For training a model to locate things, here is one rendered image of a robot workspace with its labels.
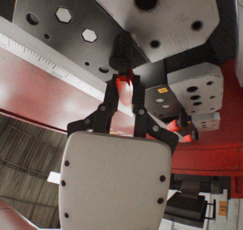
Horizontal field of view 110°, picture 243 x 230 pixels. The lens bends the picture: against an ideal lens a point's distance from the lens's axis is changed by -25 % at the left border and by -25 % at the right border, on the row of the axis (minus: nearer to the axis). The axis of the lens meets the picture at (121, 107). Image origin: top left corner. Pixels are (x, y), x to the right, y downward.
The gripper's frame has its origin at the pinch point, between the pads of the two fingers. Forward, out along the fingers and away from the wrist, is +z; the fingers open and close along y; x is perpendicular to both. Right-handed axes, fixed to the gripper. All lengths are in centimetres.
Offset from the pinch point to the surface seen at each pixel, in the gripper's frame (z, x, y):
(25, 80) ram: 3.8, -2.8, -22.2
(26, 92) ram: 3.8, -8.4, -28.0
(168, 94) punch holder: 3.7, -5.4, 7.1
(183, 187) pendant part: -38, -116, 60
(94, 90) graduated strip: 3.8, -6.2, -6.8
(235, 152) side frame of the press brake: -3, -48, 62
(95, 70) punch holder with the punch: 3.7, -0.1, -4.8
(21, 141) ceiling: -32, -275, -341
